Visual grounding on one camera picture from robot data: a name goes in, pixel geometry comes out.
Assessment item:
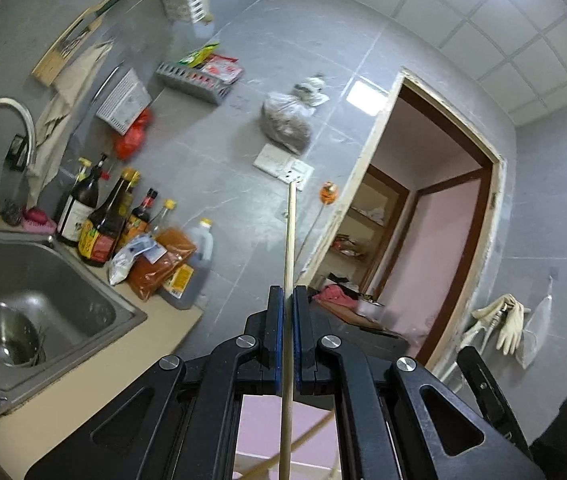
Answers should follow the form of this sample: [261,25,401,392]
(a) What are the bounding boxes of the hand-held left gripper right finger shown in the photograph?
[292,285,547,480]

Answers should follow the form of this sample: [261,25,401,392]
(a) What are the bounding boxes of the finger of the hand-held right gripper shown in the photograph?
[456,345,535,461]

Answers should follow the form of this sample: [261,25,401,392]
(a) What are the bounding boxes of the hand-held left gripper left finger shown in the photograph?
[23,285,289,480]

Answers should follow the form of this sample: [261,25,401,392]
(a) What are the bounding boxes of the pink cloth on cabinet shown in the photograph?
[313,284,360,316]

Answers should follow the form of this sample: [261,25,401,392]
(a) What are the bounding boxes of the grey cabinet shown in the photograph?
[308,300,410,362]

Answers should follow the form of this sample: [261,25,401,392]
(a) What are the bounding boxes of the cream rubber gloves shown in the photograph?
[471,295,532,354]

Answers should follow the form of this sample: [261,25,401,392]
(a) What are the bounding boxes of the small metal pot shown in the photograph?
[356,295,387,322]

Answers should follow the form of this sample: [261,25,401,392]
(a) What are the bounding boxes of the white mesh bag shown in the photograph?
[515,275,557,369]

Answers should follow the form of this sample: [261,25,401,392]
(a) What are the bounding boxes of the pink table cloth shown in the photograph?
[234,394,340,480]

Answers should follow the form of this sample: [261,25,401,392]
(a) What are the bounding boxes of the cooking oil jug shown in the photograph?
[158,218,214,310]

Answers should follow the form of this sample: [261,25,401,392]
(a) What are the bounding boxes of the wooden shelf unit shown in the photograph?
[313,165,410,292]

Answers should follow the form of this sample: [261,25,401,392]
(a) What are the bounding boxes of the bag of chili powder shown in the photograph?
[128,227,198,302]

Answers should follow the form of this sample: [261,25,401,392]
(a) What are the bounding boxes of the white and blue plastic bag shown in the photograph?
[108,234,162,286]

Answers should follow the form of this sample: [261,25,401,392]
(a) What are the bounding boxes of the clear bottle yellow cap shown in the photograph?
[148,199,177,236]

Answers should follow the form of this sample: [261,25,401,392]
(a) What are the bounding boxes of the dark bottle red cap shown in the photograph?
[122,188,159,251]

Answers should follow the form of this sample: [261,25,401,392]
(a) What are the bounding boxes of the stainless steel sink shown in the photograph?
[0,230,149,407]

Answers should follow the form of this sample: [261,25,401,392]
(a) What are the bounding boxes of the clear bag of dried goods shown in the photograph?
[262,74,329,155]

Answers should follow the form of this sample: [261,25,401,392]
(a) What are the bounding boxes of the dark bottle white label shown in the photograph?
[56,154,112,247]

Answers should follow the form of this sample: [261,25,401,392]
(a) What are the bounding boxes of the red plastic bag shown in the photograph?
[114,109,153,161]

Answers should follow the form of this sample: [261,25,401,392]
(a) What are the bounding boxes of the metal bowl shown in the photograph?
[0,302,47,369]

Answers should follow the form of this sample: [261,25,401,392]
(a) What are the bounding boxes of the pink scrub brush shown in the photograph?
[23,207,58,234]

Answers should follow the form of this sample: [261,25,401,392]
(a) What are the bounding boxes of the red snack packet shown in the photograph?
[200,54,243,85]

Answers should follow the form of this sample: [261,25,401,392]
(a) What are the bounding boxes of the steel wool scrubber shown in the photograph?
[0,197,27,226]

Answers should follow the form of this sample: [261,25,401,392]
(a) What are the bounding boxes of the green snack packet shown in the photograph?
[178,42,220,69]

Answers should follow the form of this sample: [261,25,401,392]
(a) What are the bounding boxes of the beige hanging towel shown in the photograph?
[26,40,114,203]

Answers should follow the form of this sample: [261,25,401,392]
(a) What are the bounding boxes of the curved metal faucet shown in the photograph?
[0,98,38,196]

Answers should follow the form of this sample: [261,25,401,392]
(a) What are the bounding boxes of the wooden cutting board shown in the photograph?
[32,0,144,86]

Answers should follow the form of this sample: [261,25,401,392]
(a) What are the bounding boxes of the white hose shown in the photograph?
[438,310,505,392]

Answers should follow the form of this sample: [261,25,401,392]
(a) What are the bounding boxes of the white wall socket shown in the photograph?
[283,157,315,191]

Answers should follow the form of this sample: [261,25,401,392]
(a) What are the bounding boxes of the wooden door frame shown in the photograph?
[296,67,507,367]

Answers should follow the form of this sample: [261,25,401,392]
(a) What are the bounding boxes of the grey wall shelf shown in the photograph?
[156,61,232,106]

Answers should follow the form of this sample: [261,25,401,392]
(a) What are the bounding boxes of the small white wall basket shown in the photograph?
[96,69,153,135]

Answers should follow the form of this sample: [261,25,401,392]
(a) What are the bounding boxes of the hanging metal ladle handle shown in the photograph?
[94,62,125,107]

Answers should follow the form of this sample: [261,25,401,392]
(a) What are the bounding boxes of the black wall socket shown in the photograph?
[6,134,32,171]

